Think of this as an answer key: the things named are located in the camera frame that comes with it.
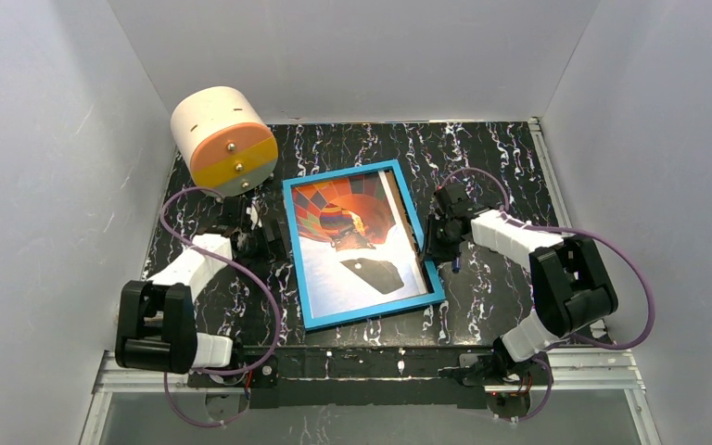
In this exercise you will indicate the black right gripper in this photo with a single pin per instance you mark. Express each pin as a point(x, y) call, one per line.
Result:
point(432, 235)

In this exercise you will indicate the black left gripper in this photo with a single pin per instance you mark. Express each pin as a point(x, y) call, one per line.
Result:
point(271, 238)

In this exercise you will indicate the blue wooden picture frame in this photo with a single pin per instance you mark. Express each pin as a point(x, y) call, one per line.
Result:
point(404, 305)

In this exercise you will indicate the hot air balloon photo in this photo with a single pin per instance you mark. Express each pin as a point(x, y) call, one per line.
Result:
point(343, 227)

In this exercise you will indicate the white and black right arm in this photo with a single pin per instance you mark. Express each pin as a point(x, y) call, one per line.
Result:
point(569, 282)

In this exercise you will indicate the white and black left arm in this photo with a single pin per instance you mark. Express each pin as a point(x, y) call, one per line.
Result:
point(156, 329)

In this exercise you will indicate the white cylindrical drawer box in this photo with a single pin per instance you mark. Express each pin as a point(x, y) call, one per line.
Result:
point(223, 141)

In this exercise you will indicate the brown frame backing board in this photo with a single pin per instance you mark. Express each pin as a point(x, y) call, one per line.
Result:
point(405, 240)

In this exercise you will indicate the black front mounting rail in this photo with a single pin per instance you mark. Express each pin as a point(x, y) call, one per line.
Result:
point(458, 376)

